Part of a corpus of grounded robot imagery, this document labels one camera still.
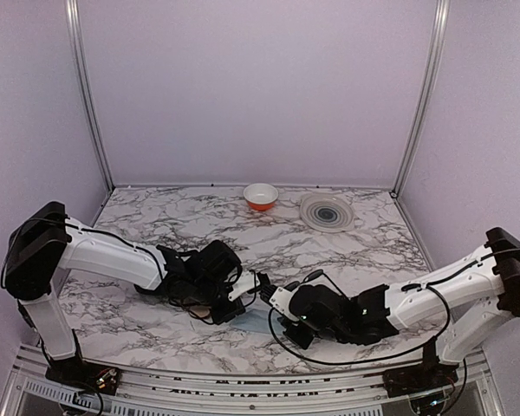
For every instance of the aluminium front frame rail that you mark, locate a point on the aluminium front frame rail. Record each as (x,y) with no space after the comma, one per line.
(143,391)

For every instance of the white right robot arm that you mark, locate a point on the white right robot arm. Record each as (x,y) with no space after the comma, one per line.
(478,294)

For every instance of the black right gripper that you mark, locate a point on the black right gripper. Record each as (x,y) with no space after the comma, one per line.
(303,341)

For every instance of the orange bowl with white inside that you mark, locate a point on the orange bowl with white inside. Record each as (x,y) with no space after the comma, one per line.
(260,196)

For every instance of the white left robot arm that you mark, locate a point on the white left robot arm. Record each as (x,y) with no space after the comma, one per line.
(50,240)

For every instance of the aluminium frame post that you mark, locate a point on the aluminium frame post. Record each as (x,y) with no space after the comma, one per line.
(81,69)
(434,55)

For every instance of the brown fabric case red stripe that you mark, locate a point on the brown fabric case red stripe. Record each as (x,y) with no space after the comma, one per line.
(199,311)

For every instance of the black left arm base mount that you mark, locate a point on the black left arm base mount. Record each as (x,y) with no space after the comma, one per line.
(76,372)

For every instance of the aluminium frame post right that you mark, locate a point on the aluminium frame post right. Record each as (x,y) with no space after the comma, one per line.
(434,55)

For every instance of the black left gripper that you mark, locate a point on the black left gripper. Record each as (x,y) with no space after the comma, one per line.
(218,316)

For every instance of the aluminium frame post left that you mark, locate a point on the aluminium frame post left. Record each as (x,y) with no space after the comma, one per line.
(81,69)

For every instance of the white plate with blue spiral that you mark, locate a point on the white plate with blue spiral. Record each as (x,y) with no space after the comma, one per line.
(326,213)

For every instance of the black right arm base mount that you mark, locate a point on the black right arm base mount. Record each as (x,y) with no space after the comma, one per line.
(429,374)

